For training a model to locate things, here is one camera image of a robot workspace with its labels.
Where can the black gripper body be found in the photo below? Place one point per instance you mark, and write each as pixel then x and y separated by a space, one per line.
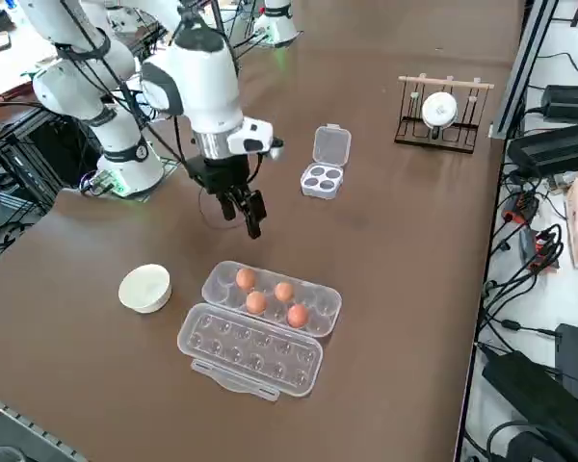
pixel 221 173

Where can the brown egg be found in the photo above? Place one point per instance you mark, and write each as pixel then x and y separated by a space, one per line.
pixel 245 279
pixel 284 291
pixel 256 302
pixel 297 315

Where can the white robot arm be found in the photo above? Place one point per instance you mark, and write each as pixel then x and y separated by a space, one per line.
pixel 202 82
pixel 279 24

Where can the clear four-slot egg tray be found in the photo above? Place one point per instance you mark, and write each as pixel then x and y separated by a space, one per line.
pixel 332 144

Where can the transparent twelve-slot egg tray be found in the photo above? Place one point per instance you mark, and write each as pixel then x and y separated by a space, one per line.
pixel 250 346

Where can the white bowl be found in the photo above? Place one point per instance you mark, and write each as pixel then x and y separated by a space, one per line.
pixel 144 289

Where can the white cup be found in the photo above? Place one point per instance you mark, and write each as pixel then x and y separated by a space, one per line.
pixel 438 110

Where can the wooden rack rod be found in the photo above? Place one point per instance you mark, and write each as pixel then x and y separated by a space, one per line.
pixel 443 83

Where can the orange black plug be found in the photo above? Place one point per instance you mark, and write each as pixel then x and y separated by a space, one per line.
pixel 522 207
pixel 545 250

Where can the long black power brick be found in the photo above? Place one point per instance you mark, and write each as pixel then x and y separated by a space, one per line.
pixel 554 149

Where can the flat black device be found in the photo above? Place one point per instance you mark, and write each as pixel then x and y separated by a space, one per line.
pixel 534 399

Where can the black power adapter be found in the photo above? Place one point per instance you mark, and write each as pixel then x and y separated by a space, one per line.
pixel 570 101

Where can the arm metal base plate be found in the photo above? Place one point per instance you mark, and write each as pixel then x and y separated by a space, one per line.
pixel 171 166

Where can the perforated metal rail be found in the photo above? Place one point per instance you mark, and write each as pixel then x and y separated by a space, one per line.
pixel 24 418

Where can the aluminium camera post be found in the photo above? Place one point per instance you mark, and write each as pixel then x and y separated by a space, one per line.
pixel 525 62

